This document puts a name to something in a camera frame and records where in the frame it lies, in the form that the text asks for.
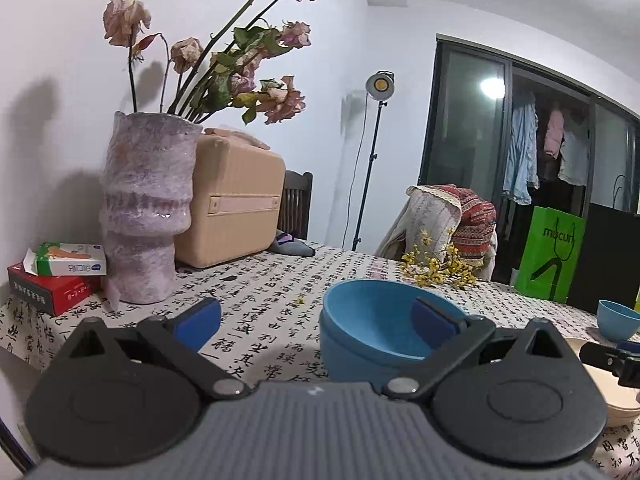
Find blue bowl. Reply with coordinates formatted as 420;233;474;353
319;280;465;390
596;300;640;342

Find cream plate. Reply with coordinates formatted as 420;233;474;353
567;338;639;427

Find black paper bag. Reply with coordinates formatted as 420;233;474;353
566;174;639;314

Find red box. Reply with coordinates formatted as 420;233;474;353
6;263;101;318

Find green paper bag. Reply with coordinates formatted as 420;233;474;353
514;206;586;304

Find white mask box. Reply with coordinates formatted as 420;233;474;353
22;242;107;278

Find yellow flower branch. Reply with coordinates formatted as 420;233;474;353
399;230;478;289

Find light blue hanging shirt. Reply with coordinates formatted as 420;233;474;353
502;91;539;206

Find white hanging garment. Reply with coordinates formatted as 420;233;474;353
559;117;590;186

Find chair draped with patterned cloths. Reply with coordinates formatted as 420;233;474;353
375;184;498;282

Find pink hanging garment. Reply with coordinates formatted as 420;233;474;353
544;108;564;159

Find purple textured vase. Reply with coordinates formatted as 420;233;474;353
99;112;202;304

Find grey purple pouch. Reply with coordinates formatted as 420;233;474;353
267;230;316;257

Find pink suitcase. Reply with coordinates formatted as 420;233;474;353
175;128;285;269

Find black framed sliding window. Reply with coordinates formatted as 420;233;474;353
419;39;639;282

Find dark wooden chair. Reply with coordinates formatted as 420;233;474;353
278;170;314;240

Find dried pink roses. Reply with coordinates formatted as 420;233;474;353
102;0;317;125

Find black light stand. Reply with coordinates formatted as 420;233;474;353
342;70;395;252

